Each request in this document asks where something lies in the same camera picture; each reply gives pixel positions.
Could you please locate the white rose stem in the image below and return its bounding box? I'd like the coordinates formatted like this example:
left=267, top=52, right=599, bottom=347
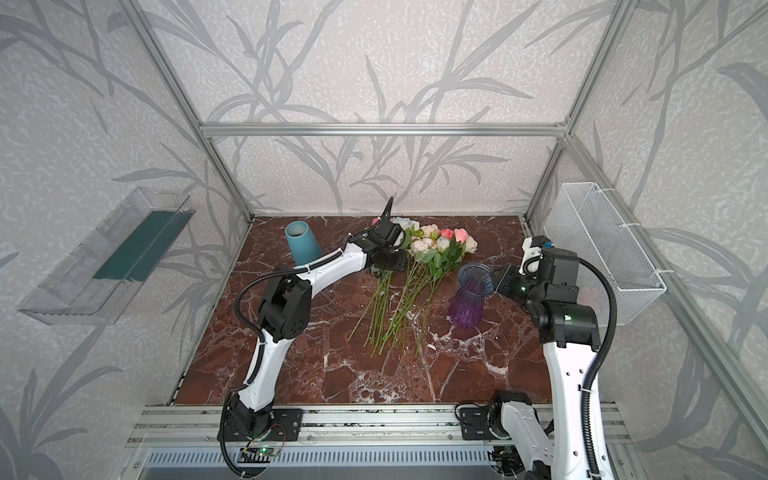
left=359, top=217, right=421, bottom=355

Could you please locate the peach carnation stem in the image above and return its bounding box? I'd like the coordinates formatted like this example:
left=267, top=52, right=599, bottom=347
left=385, top=239, right=436, bottom=347

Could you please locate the blue purple glass vase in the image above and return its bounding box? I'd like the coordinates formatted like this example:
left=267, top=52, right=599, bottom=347
left=449, top=262, right=494, bottom=328

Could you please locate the cream peach flower stem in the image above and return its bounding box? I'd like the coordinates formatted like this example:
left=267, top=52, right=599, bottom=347
left=408, top=224, right=440, bottom=325

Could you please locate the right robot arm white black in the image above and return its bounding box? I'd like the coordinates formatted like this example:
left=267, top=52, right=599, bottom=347
left=488, top=245, right=617, bottom=479

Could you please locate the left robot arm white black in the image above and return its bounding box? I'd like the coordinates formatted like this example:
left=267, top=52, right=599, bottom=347
left=217, top=198, right=405, bottom=444

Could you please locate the teal ceramic vase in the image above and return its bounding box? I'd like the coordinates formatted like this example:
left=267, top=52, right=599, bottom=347
left=285, top=220, right=323, bottom=266

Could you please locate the pink white rose bunch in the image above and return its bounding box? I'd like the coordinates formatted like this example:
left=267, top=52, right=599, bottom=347
left=419, top=227, right=478, bottom=341

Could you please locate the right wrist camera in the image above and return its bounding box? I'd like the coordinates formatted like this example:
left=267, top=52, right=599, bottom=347
left=519, top=235, right=553, bottom=276

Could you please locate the white wire mesh basket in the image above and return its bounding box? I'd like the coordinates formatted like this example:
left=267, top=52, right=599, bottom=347
left=544, top=182, right=666, bottom=326

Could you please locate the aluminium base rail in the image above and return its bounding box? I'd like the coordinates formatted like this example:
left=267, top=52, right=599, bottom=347
left=122, top=403, right=631, bottom=469

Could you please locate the clear plastic wall tray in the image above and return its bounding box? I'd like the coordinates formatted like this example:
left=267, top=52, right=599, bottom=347
left=18, top=187, right=196, bottom=326

